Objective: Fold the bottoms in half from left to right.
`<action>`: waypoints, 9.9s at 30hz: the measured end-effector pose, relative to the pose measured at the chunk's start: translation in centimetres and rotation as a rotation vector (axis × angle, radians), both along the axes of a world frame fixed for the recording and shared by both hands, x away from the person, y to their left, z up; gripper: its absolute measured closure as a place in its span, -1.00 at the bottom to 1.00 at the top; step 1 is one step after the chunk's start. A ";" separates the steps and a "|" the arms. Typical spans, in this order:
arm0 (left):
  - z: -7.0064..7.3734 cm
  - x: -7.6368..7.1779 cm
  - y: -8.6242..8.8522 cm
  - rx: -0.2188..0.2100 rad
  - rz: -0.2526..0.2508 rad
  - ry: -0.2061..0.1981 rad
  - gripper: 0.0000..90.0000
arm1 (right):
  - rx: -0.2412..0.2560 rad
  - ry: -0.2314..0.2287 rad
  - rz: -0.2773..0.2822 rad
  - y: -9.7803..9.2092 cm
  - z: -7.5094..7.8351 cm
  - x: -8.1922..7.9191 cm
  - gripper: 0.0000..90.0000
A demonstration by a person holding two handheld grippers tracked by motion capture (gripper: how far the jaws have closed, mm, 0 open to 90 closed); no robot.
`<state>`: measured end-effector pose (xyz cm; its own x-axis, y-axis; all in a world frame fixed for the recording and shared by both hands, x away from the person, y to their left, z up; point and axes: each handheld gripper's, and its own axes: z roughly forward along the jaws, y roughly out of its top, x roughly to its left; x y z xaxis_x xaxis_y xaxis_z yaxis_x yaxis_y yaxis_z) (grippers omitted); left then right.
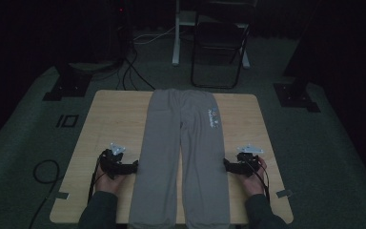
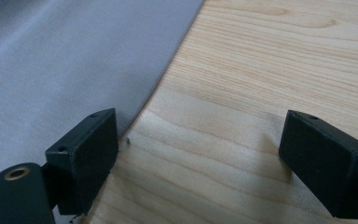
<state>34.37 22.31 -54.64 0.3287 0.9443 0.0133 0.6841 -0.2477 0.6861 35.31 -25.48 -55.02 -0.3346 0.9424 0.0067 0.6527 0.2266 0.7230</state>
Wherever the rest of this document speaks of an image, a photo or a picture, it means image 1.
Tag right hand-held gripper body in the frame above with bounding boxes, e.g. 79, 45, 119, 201
234, 143, 265, 178

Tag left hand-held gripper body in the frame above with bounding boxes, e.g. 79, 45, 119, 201
98, 142, 135, 179

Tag grey sweatpants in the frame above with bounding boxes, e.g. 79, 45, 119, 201
128, 88, 232, 229

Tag person's left hand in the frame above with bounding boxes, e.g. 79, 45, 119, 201
94, 162, 127, 195

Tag person's right hand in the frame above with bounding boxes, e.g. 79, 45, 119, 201
237, 156, 268, 196

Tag grey round stand base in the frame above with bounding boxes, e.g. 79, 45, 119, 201
68, 60, 122, 73

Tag black folding chair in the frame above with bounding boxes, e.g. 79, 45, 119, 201
190, 0, 253, 90

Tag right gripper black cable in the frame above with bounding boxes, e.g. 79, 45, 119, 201
247, 156, 272, 203

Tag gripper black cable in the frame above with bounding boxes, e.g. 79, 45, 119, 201
87, 152, 107, 203
247, 156, 272, 203

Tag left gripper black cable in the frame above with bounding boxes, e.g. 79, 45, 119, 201
87, 152, 107, 203

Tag looped black floor cable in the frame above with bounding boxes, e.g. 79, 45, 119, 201
28, 158, 62, 229

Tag black stand base plate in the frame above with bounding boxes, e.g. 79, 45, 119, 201
273, 81, 321, 114
42, 63, 93, 102

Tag black floor cables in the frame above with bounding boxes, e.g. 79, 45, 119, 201
115, 47, 156, 92

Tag white floor cable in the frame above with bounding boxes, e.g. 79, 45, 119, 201
132, 25, 177, 46

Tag white metal stand frame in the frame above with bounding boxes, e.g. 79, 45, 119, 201
172, 0, 252, 70

